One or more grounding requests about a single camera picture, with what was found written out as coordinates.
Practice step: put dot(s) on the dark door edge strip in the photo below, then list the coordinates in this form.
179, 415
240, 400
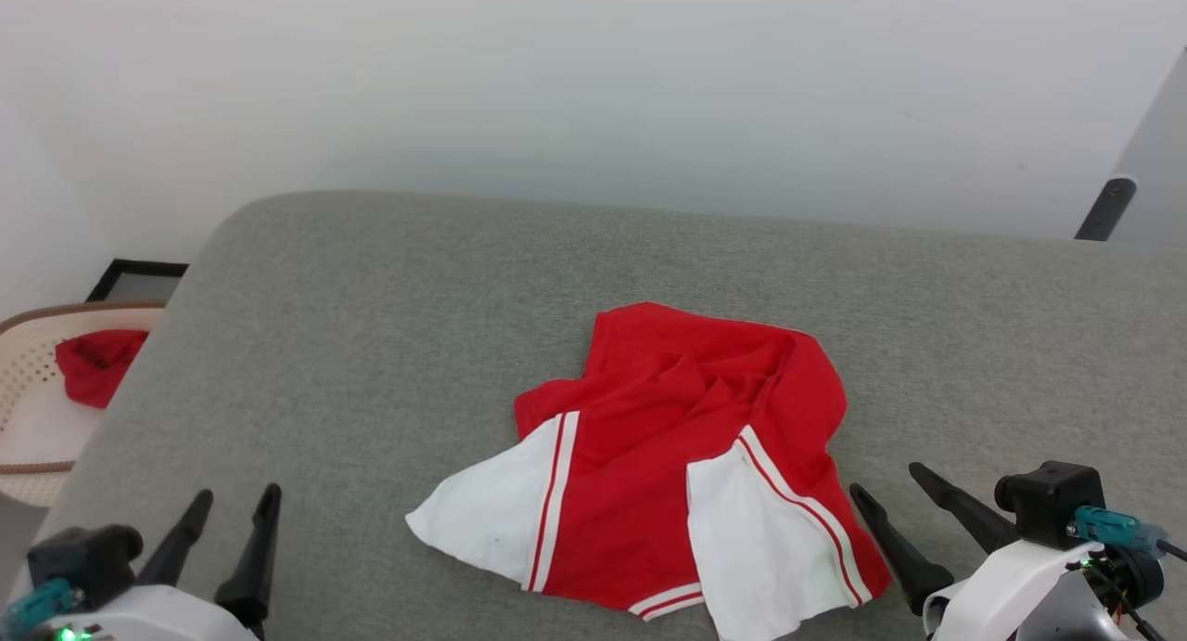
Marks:
1105, 210

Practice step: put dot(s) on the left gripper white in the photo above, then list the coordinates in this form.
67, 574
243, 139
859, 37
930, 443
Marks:
158, 618

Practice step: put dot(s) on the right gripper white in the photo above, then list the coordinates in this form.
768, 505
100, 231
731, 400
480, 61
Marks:
983, 595

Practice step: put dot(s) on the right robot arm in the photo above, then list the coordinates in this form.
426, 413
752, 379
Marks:
1076, 608

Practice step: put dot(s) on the black rectangular frame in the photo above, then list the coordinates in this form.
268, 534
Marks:
139, 266

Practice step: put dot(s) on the red and white jersey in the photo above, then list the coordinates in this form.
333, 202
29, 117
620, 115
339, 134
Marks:
640, 474

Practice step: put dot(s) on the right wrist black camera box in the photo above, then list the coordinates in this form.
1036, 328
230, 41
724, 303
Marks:
1048, 502

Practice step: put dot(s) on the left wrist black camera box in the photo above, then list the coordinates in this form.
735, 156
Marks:
83, 557

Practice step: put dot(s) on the cream laundry basket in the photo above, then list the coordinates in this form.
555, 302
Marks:
28, 418

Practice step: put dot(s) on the red cloth in basket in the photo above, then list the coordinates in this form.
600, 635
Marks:
97, 363

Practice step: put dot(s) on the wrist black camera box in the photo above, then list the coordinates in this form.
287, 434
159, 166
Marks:
83, 557
1048, 502

